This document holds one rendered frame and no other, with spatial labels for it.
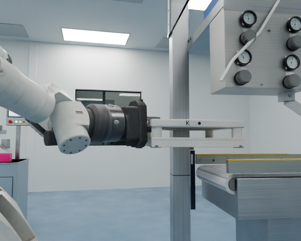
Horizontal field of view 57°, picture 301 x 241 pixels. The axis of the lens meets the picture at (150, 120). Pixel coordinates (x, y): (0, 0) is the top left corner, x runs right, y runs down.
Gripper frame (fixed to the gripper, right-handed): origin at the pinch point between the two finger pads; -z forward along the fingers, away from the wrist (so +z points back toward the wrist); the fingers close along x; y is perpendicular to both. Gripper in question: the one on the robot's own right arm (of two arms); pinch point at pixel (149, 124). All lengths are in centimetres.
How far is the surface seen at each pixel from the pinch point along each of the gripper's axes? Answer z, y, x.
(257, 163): -17.1, 20.7, 10.7
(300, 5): -25.6, 29.9, -28.4
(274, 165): -20.8, 23.0, 11.5
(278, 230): -25.6, 20.8, 28.8
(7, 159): -18, -242, 19
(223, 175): -13.9, 12.8, 13.9
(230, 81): -9.2, 19.4, -9.3
